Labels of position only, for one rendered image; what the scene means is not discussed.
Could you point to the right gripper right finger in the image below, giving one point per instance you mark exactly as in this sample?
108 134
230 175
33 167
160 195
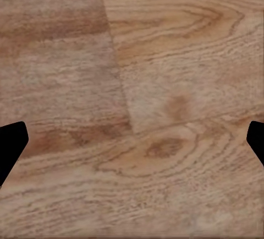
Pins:
255 137

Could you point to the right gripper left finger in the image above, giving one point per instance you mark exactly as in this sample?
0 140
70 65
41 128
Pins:
13 140

